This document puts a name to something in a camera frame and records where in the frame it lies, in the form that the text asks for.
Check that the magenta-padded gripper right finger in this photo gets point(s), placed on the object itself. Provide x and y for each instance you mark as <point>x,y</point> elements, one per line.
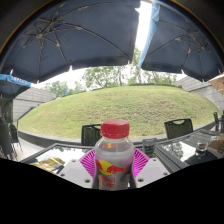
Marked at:
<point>150,170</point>

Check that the grey stone building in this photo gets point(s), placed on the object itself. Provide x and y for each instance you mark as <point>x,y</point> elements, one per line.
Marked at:
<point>201,88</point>

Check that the large navy patio umbrella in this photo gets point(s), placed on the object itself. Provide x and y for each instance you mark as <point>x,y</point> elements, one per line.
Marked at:
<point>70,36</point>

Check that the dark slim-legged chair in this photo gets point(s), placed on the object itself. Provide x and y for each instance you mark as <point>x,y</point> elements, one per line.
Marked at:
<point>15,135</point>

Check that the dark mesh-back chair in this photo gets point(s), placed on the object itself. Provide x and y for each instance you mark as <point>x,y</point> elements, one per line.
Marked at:
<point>178,128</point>
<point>90,134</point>

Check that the small clear glass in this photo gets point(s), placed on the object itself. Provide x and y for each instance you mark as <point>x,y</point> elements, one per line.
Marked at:
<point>201,146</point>

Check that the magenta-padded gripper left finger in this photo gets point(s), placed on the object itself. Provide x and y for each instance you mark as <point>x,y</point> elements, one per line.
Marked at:
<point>78,171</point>

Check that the clear red-capped drink bottle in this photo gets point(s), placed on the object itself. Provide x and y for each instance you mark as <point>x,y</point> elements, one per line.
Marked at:
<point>114,156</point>

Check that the grey squeeze tube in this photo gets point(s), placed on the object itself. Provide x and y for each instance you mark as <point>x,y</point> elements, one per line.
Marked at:
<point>149,146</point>

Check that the grey wicker chair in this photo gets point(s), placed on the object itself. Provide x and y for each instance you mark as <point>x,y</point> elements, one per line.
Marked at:
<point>6,140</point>

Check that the grey-roofed building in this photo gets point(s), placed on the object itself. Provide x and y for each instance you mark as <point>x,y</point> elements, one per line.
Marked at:
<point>30,101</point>

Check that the navy umbrella with lettered valance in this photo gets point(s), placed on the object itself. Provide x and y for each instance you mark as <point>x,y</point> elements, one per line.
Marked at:
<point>13,85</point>

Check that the navy umbrella with blue edge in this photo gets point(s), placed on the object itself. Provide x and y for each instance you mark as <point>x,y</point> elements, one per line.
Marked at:
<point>183,43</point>

